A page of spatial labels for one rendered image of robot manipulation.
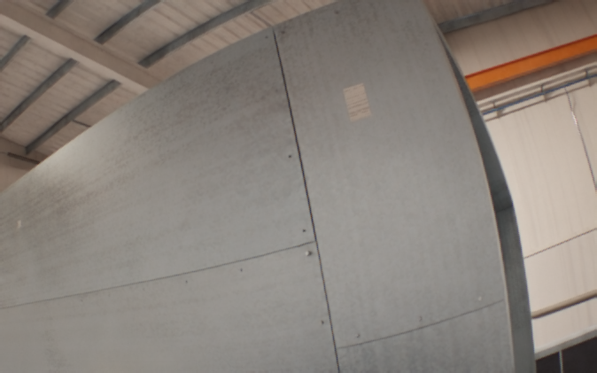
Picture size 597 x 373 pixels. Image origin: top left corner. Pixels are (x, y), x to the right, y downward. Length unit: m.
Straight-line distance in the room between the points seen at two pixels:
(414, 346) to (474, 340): 0.14
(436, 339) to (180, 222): 0.71
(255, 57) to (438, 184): 0.56
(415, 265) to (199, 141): 0.63
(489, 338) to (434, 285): 0.19
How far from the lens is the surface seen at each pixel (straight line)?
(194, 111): 1.41
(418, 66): 1.17
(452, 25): 10.67
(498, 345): 1.05
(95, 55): 9.29
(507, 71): 9.82
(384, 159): 1.13
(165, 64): 10.49
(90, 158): 1.71
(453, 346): 1.06
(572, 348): 5.65
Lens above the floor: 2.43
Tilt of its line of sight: 18 degrees up
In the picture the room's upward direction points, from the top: 10 degrees counter-clockwise
